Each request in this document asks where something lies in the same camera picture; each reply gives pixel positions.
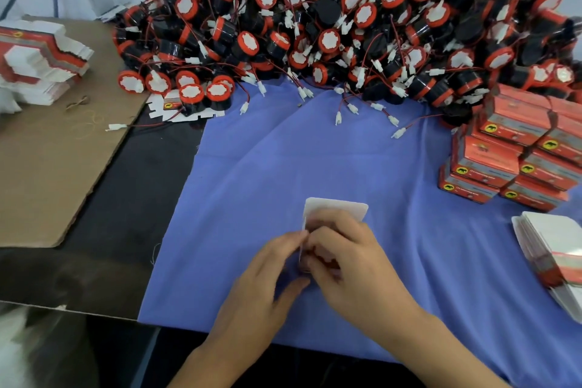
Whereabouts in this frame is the person's right hand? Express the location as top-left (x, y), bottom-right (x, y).
top-left (300, 212), bottom-right (424, 341)

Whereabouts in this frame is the person's left hand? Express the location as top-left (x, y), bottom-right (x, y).
top-left (213, 230), bottom-right (312, 359)

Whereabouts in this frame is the stack of paper boxes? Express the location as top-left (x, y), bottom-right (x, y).
top-left (512, 210), bottom-right (582, 325)
top-left (0, 19), bottom-right (95, 116)

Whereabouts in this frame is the pile of black red buzzers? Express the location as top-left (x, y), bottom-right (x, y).
top-left (111, 0), bottom-right (582, 125)

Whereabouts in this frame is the person's left forearm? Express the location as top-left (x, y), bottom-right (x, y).
top-left (168, 339), bottom-right (265, 388)

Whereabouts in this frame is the blue cloth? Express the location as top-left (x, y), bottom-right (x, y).
top-left (138, 78), bottom-right (582, 388)

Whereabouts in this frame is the brown cardboard sheet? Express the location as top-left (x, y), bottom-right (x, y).
top-left (0, 18), bottom-right (151, 249)

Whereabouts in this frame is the rubber band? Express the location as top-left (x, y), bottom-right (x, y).
top-left (65, 95), bottom-right (92, 112)

